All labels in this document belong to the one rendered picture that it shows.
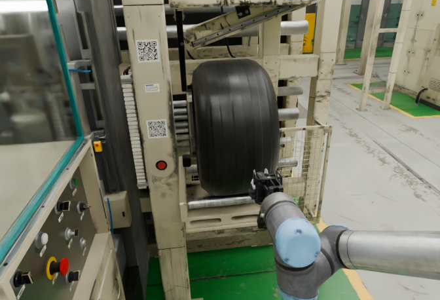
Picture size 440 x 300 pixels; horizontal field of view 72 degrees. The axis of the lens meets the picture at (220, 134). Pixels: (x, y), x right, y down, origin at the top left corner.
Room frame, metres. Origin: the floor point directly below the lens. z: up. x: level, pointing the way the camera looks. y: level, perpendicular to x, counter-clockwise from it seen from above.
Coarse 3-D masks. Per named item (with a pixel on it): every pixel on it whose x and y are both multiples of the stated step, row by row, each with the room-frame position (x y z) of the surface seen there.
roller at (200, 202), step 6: (192, 198) 1.03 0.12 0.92; (198, 198) 1.03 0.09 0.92; (204, 198) 1.03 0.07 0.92; (210, 198) 1.03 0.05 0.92; (216, 198) 1.03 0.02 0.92; (222, 198) 1.03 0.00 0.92; (228, 198) 1.03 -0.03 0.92; (234, 198) 1.03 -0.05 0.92; (240, 198) 1.03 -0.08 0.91; (246, 198) 1.03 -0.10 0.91; (192, 204) 1.01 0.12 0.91; (198, 204) 1.01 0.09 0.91; (204, 204) 1.01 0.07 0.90; (210, 204) 1.01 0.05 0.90; (216, 204) 1.02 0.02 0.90; (222, 204) 1.02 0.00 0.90; (228, 204) 1.02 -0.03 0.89; (234, 204) 1.03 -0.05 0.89
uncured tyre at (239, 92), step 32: (224, 64) 1.14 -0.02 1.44; (256, 64) 1.15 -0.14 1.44; (192, 96) 1.34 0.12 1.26; (224, 96) 0.99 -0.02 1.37; (256, 96) 0.99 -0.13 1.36; (224, 128) 0.92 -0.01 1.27; (256, 128) 0.93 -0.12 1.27; (224, 160) 0.90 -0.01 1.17; (256, 160) 0.92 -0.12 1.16; (224, 192) 0.96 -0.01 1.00
